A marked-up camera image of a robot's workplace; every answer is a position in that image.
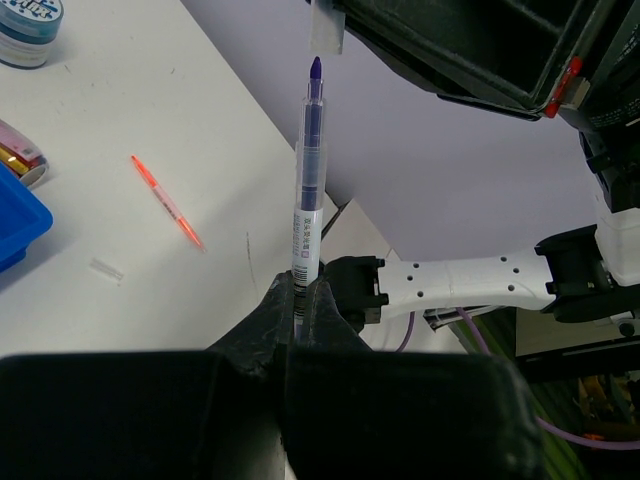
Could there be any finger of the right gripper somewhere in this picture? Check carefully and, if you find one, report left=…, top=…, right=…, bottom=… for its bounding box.
left=307, top=0, right=589, bottom=122

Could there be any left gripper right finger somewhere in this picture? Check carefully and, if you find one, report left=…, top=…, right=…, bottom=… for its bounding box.
left=282, top=280, right=545, bottom=479

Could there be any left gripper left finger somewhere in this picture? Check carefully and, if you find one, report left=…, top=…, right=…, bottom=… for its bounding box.
left=1, top=273, right=292, bottom=479

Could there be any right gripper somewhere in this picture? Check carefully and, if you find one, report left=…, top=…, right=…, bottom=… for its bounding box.
left=544, top=1, right=639, bottom=133

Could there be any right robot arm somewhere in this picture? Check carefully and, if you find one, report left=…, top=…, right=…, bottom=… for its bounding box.
left=310, top=1, right=639, bottom=325

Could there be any clear pen cap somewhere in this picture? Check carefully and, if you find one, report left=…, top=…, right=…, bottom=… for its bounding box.
left=89, top=258, right=124, bottom=285

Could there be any orange thin pen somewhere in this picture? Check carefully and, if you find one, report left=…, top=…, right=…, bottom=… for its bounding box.
left=131, top=155, right=206, bottom=252

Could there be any blue plastic compartment tray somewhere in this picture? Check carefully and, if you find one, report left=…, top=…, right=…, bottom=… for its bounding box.
left=0, top=166, right=53, bottom=271

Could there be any right blue tape roll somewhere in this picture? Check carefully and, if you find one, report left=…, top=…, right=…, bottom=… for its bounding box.
left=1, top=0, right=64, bottom=70

